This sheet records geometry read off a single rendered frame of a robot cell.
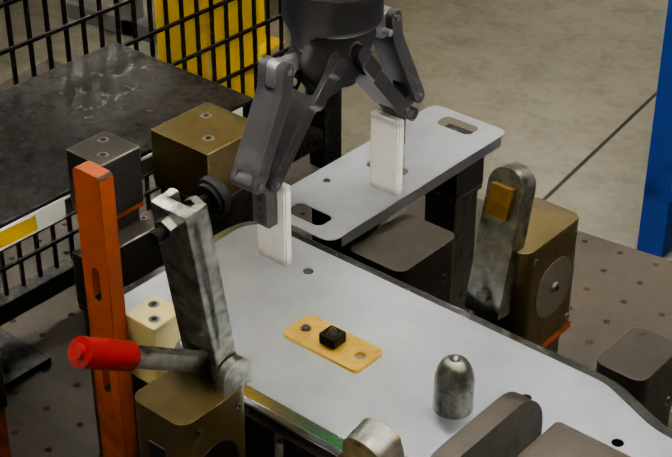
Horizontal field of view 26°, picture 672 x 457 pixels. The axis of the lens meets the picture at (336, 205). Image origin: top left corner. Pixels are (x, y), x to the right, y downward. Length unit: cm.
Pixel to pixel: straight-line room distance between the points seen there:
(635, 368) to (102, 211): 46
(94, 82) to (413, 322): 52
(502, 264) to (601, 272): 62
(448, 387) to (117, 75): 64
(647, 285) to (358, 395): 77
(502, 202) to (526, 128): 246
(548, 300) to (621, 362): 12
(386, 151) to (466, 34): 303
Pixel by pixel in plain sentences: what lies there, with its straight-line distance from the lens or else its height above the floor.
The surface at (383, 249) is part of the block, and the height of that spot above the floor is 98.
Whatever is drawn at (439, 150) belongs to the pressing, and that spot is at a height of 100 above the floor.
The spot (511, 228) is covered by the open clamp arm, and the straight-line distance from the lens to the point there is 126.
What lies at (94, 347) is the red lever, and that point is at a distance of 100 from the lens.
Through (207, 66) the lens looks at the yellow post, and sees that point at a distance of 189.
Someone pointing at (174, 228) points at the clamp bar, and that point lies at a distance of 101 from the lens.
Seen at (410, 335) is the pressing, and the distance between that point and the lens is 124.
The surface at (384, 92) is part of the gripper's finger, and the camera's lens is 114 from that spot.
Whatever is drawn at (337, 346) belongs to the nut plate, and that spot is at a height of 100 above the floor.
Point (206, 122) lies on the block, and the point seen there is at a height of 106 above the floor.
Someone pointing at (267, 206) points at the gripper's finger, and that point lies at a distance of 108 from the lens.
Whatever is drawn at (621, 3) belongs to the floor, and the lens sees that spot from 448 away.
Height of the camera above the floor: 173
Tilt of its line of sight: 31 degrees down
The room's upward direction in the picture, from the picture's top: straight up
